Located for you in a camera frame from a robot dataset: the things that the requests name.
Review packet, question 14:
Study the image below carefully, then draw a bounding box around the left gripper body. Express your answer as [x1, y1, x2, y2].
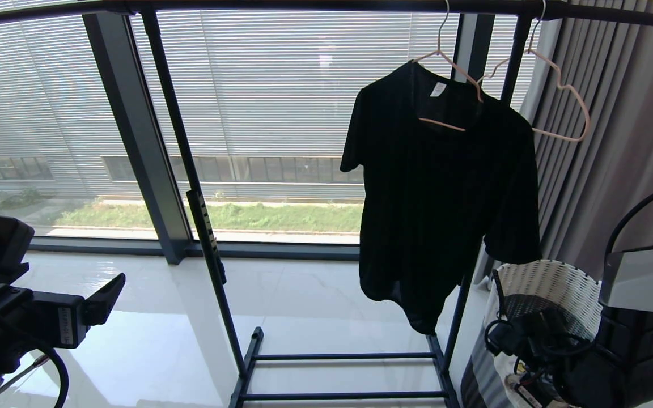
[0, 286, 90, 350]

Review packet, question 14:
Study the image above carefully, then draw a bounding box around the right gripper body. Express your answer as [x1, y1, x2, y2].
[508, 364, 572, 408]

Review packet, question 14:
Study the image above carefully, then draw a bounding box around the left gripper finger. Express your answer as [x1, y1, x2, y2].
[82, 273, 126, 328]

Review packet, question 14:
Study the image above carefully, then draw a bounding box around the black garment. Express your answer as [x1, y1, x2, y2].
[340, 59, 542, 336]

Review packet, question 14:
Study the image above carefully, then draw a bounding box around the pink clothes hanger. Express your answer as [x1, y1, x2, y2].
[477, 0, 592, 142]
[412, 0, 485, 133]

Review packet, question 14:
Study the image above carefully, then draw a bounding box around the white laundry basket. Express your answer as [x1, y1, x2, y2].
[461, 259, 605, 408]

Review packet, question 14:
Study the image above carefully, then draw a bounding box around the black clothes rack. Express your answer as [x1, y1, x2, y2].
[0, 0, 653, 408]

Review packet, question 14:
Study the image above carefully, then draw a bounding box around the window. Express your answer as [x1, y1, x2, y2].
[0, 0, 542, 264]

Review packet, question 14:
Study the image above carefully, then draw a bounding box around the beige curtain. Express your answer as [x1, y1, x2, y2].
[474, 0, 653, 284]

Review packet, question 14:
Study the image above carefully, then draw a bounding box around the black cable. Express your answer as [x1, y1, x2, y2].
[604, 179, 653, 267]
[0, 339, 70, 408]

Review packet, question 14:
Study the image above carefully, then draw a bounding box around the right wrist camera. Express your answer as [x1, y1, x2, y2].
[485, 309, 593, 364]

